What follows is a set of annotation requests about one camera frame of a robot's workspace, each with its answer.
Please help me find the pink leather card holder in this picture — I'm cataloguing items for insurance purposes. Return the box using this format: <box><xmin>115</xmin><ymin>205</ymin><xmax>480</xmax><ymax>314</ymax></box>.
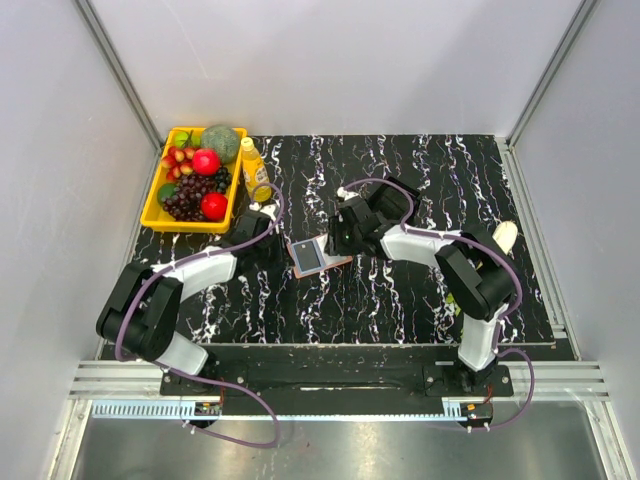
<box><xmin>287</xmin><ymin>234</ymin><xmax>353</xmax><ymax>279</ymax></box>

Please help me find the black card box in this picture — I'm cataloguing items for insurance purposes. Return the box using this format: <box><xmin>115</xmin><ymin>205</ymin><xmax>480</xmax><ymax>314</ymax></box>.
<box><xmin>367</xmin><ymin>177</ymin><xmax>421</xmax><ymax>226</ymax></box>

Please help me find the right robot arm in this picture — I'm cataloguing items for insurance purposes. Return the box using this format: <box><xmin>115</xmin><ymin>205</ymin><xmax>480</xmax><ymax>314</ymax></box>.
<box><xmin>325</xmin><ymin>188</ymin><xmax>522</xmax><ymax>396</ymax></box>

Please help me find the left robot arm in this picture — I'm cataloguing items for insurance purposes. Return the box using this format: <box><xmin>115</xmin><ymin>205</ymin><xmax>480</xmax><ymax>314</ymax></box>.
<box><xmin>96</xmin><ymin>204</ymin><xmax>284</xmax><ymax>395</ymax></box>

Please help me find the yellow juice bottle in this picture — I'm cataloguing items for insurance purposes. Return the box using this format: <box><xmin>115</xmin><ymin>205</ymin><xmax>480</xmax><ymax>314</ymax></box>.
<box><xmin>240</xmin><ymin>137</ymin><xmax>271</xmax><ymax>203</ymax></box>

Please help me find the red pomegranate lower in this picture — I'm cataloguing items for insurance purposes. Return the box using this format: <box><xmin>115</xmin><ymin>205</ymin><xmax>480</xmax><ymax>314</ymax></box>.
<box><xmin>200</xmin><ymin>192</ymin><xmax>228</xmax><ymax>222</ymax></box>

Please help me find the red pomegranate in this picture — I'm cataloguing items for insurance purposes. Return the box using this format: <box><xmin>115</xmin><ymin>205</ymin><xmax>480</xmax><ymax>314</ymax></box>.
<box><xmin>200</xmin><ymin>192</ymin><xmax>228</xmax><ymax>222</ymax></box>
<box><xmin>192</xmin><ymin>148</ymin><xmax>221</xmax><ymax>176</ymax></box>

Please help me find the small black grape bunch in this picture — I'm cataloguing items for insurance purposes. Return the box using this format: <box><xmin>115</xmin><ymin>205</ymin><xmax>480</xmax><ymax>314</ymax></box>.
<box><xmin>213</xmin><ymin>166</ymin><xmax>233</xmax><ymax>194</ymax></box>

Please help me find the dark purple grape bunch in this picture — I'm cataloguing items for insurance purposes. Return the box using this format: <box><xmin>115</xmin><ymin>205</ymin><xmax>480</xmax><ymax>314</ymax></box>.
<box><xmin>160</xmin><ymin>173</ymin><xmax>215</xmax><ymax>222</ymax></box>

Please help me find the red pomegranate upper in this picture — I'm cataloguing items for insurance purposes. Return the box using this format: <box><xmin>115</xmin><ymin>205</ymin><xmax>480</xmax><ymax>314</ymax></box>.
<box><xmin>192</xmin><ymin>148</ymin><xmax>221</xmax><ymax>176</ymax></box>

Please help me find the yellow plastic tray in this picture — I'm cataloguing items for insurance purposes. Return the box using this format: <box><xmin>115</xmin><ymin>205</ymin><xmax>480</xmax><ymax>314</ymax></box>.
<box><xmin>140</xmin><ymin>127</ymin><xmax>248</xmax><ymax>234</ymax></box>

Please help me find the green melon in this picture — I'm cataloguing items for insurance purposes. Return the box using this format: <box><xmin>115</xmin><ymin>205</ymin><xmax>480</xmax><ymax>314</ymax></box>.
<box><xmin>200</xmin><ymin>124</ymin><xmax>241</xmax><ymax>164</ymax></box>

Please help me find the small red fruit bunch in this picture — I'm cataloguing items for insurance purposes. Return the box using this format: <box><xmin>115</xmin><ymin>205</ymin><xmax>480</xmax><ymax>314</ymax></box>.
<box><xmin>160</xmin><ymin>146</ymin><xmax>196</xmax><ymax>183</ymax></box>

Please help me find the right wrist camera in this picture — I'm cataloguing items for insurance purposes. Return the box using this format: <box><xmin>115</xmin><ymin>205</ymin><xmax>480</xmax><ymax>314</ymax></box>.
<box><xmin>336</xmin><ymin>187</ymin><xmax>359</xmax><ymax>222</ymax></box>

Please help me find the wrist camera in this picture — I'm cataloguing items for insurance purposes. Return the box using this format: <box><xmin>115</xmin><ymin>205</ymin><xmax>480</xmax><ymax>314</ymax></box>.
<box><xmin>336</xmin><ymin>187</ymin><xmax>359</xmax><ymax>222</ymax></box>
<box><xmin>249</xmin><ymin>202</ymin><xmax>279</xmax><ymax>222</ymax></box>

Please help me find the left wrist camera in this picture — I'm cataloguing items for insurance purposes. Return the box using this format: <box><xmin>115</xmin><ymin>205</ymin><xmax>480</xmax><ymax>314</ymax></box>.
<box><xmin>249</xmin><ymin>202</ymin><xmax>279</xmax><ymax>222</ymax></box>

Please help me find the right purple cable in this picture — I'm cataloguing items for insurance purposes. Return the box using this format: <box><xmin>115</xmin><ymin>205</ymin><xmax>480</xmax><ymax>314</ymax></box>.
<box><xmin>339</xmin><ymin>178</ymin><xmax>535</xmax><ymax>433</ymax></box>

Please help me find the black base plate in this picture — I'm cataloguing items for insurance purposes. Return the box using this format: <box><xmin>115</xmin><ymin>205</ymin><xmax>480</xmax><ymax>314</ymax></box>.
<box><xmin>159</xmin><ymin>344</ymin><xmax>515</xmax><ymax>415</ymax></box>

